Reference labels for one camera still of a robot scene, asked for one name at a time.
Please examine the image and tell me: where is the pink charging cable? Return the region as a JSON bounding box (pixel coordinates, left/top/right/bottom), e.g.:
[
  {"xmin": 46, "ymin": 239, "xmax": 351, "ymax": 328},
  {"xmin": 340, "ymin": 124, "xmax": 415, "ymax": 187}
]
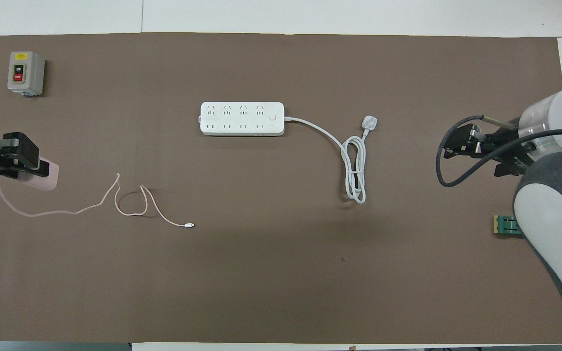
[{"xmin": 0, "ymin": 168, "xmax": 195, "ymax": 229}]

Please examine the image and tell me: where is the brown table mat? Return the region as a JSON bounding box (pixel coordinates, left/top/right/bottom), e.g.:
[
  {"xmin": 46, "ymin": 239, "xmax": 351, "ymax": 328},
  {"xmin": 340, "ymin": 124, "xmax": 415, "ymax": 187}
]
[{"xmin": 0, "ymin": 33, "xmax": 562, "ymax": 343}]

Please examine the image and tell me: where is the grey on-off switch box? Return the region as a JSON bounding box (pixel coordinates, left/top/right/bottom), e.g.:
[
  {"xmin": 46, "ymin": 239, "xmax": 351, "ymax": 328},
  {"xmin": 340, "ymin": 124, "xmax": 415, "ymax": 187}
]
[{"xmin": 7, "ymin": 51, "xmax": 45, "ymax": 97}]

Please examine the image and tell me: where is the white power cord with plug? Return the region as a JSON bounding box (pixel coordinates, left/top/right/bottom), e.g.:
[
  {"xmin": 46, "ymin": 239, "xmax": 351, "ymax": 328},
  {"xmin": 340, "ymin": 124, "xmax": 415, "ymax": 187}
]
[{"xmin": 284, "ymin": 115, "xmax": 378, "ymax": 204}]

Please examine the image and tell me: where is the pink charger adapter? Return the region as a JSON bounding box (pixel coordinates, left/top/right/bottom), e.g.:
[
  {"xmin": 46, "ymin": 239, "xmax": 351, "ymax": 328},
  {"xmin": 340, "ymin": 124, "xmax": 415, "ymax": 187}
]
[{"xmin": 19, "ymin": 158, "xmax": 60, "ymax": 191}]

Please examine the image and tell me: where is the white power strip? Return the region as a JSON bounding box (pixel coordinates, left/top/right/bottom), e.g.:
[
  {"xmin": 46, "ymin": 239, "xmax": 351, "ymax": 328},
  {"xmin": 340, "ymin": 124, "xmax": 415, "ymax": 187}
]
[{"xmin": 199, "ymin": 101, "xmax": 285, "ymax": 137}]

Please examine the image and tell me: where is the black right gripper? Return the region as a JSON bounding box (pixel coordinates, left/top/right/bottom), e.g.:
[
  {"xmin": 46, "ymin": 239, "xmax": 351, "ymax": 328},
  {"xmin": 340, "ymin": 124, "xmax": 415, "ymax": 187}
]
[{"xmin": 443, "ymin": 124, "xmax": 530, "ymax": 177}]

